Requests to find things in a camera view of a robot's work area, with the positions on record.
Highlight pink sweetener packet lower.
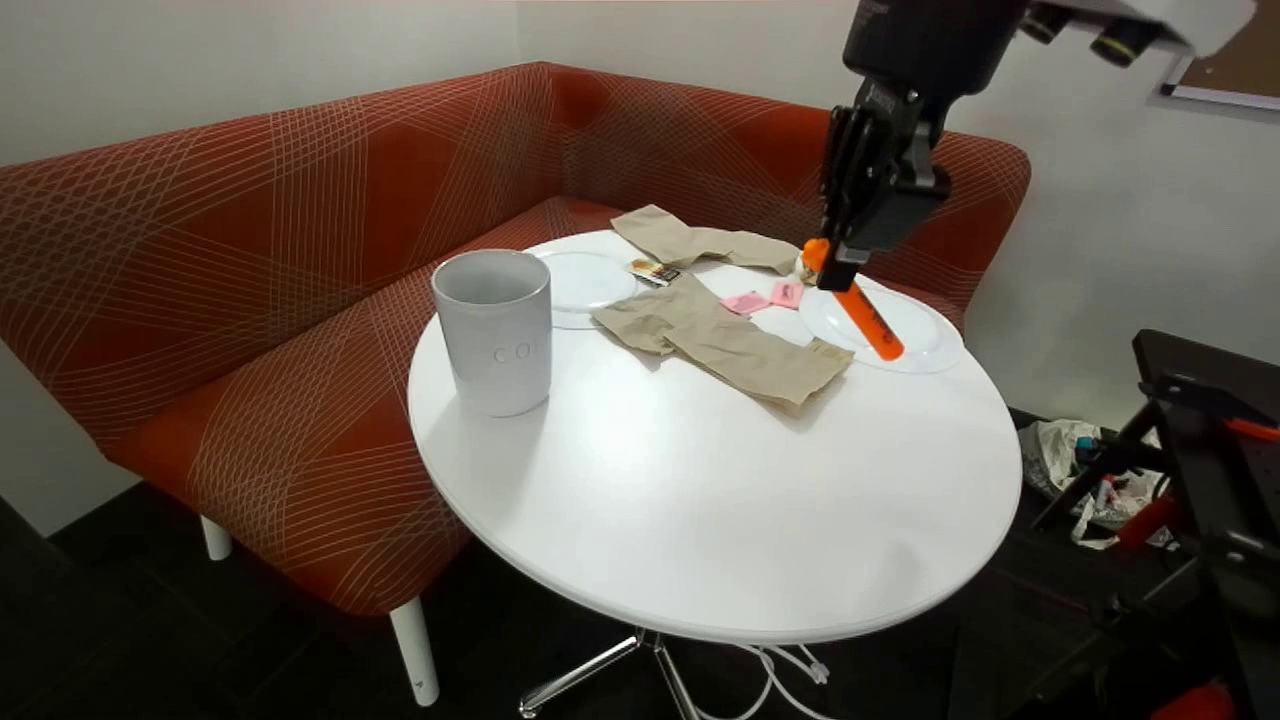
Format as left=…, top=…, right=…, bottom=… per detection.
left=726, top=291, right=769, bottom=317

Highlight round white table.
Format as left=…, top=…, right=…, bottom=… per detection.
left=408, top=232, right=1025, bottom=645

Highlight black equipment stand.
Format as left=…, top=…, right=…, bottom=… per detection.
left=1007, top=330, right=1280, bottom=720

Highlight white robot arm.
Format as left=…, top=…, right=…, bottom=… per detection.
left=814, top=0, right=1260, bottom=291

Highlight pink sweetener packet upper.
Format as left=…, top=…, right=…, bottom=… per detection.
left=755, top=281, right=809, bottom=314

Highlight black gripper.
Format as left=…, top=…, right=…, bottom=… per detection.
left=814, top=82, right=953, bottom=291

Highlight white ceramic mug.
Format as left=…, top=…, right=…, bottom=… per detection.
left=433, top=248, right=553, bottom=418

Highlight pink sweetener packet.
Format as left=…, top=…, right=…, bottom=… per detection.
left=726, top=291, right=769, bottom=317
left=755, top=281, right=809, bottom=314

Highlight large tan napkin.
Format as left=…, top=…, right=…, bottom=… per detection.
left=591, top=275, right=850, bottom=413

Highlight orange patterned sofa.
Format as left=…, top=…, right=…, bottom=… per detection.
left=0, top=55, right=1034, bottom=713

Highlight orange marker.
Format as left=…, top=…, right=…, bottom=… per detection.
left=799, top=236, right=902, bottom=362

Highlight white cables under table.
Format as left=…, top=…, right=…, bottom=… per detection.
left=637, top=637, right=835, bottom=720

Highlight tan napkin right upper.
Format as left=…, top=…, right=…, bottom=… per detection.
left=612, top=206, right=799, bottom=275

